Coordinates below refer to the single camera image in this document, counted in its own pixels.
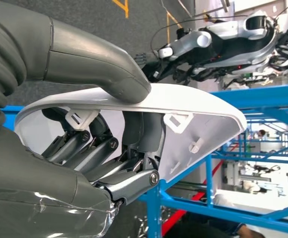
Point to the red barrier belt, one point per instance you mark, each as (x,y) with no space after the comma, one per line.
(174,221)

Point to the chrome stool base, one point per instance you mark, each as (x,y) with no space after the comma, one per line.
(141,226)

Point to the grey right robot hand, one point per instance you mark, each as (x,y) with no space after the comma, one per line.
(84,59)

